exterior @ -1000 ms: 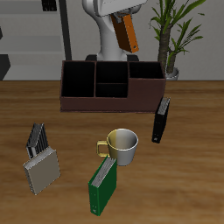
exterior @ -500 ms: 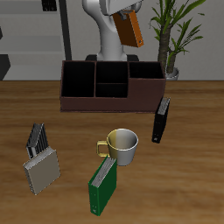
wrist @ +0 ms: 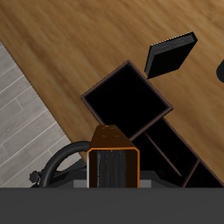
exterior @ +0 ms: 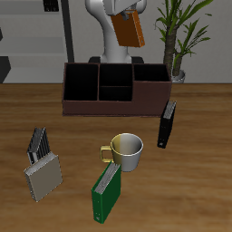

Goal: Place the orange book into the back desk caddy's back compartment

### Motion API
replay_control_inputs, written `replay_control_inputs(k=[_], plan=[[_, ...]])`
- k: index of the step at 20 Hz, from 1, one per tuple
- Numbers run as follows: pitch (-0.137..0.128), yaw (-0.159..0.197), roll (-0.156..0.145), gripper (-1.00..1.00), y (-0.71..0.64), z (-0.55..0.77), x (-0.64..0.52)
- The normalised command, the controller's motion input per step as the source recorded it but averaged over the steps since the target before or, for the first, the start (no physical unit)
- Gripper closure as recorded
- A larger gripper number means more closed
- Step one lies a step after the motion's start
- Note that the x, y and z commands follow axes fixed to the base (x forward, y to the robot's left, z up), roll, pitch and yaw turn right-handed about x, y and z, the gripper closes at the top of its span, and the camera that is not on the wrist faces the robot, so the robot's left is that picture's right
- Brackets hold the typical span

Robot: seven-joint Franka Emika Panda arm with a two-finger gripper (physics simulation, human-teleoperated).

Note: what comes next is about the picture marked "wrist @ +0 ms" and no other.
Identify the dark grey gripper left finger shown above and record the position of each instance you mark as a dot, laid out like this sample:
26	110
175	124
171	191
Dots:
79	183

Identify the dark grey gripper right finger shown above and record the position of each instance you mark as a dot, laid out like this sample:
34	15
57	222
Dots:
145	183

